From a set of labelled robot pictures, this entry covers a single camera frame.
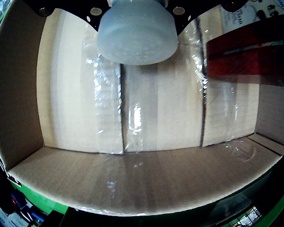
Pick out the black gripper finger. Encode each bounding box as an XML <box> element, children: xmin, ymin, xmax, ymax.
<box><xmin>165</xmin><ymin>0</ymin><xmax>249</xmax><ymax>36</ymax></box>
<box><xmin>21</xmin><ymin>0</ymin><xmax>112</xmax><ymax>31</ymax></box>

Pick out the white shoe spray bottle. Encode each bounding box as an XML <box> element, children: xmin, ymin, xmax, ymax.
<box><xmin>96</xmin><ymin>0</ymin><xmax>179</xmax><ymax>66</ymax></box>

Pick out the red ampoule box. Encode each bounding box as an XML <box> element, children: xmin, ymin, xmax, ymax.
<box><xmin>206</xmin><ymin>14</ymin><xmax>284</xmax><ymax>86</ymax></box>

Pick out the long cardboard tray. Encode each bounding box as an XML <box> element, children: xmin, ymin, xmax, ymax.
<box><xmin>0</xmin><ymin>0</ymin><xmax>284</xmax><ymax>217</ymax></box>

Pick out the cow print carton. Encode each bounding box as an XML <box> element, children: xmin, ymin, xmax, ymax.
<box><xmin>221</xmin><ymin>0</ymin><xmax>284</xmax><ymax>34</ymax></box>

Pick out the green metal shelf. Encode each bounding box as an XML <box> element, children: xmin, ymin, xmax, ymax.
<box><xmin>59</xmin><ymin>170</ymin><xmax>284</xmax><ymax>227</ymax></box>

